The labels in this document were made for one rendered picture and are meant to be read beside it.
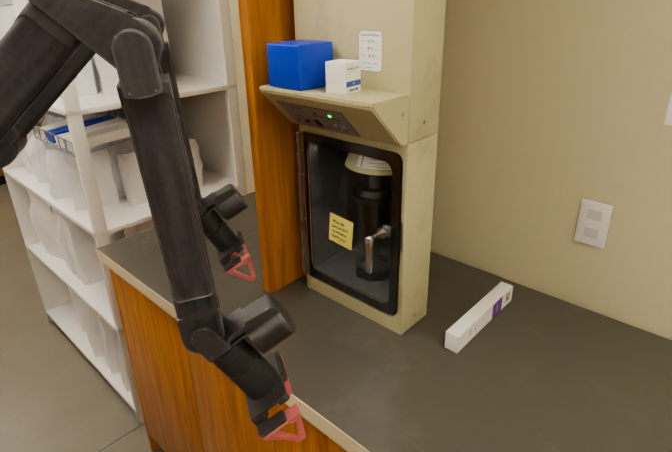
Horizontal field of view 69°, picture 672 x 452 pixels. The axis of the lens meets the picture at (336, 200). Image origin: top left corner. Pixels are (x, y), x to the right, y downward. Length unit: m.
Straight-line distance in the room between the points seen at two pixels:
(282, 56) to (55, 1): 0.55
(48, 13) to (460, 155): 1.12
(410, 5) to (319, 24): 0.24
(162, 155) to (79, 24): 0.16
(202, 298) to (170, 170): 0.18
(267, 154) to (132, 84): 0.69
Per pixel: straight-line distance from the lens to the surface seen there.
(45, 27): 0.59
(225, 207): 1.18
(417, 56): 0.98
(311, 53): 1.03
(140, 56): 0.56
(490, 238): 1.49
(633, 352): 1.32
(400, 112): 0.95
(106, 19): 0.57
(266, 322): 0.74
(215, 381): 1.44
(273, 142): 1.22
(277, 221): 1.29
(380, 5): 1.00
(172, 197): 0.63
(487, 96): 1.38
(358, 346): 1.18
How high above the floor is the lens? 1.69
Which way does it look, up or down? 23 degrees down
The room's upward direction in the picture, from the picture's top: 1 degrees counter-clockwise
